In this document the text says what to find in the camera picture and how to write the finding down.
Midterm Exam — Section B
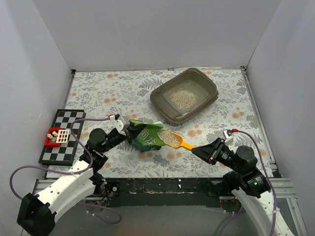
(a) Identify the grey litter box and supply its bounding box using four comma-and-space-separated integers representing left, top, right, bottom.
150, 68, 219, 125

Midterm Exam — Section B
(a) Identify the black white checkerboard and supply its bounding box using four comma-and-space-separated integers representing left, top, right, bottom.
38, 109, 86, 166

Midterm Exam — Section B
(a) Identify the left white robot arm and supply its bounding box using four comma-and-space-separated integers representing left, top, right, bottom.
17, 120, 146, 236

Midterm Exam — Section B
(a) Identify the pile of litter grains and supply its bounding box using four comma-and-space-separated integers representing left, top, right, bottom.
170, 89, 196, 110

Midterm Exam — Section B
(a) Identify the green litter bag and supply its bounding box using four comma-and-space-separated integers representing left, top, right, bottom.
129, 119, 166, 152

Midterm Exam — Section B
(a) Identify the yellow plastic scoop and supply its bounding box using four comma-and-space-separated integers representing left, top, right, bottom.
157, 130, 195, 150

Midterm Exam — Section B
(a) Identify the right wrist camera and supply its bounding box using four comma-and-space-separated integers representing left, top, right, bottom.
223, 129, 238, 146

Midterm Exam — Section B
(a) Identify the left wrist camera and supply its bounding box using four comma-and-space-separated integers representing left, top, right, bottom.
108, 114, 130, 135

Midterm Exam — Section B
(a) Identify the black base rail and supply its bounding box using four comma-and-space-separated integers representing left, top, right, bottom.
101, 177, 235, 207

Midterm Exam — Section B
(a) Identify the red tray with pieces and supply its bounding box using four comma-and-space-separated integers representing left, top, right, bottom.
44, 127, 70, 148

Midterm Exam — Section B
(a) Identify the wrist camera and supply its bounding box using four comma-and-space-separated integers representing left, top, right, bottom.
223, 129, 238, 146
108, 114, 130, 135

